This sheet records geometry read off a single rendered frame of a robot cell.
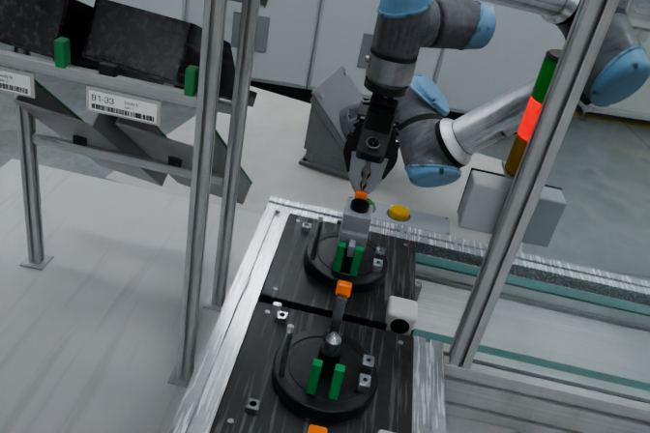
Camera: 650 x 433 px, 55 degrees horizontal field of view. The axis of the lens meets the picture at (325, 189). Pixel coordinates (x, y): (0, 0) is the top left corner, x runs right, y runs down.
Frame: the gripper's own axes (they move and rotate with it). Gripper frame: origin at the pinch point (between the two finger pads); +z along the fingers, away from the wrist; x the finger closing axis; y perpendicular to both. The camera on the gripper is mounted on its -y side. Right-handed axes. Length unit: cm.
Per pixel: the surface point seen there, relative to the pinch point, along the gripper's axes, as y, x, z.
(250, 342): -31.6, 10.9, 8.9
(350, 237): -12.5, 0.3, 1.1
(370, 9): 289, 13, 39
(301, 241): -5.4, 8.3, 9.0
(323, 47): 285, 37, 67
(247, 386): -39.1, 9.4, 8.9
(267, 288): -19.7, 11.2, 9.0
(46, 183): 10, 64, 20
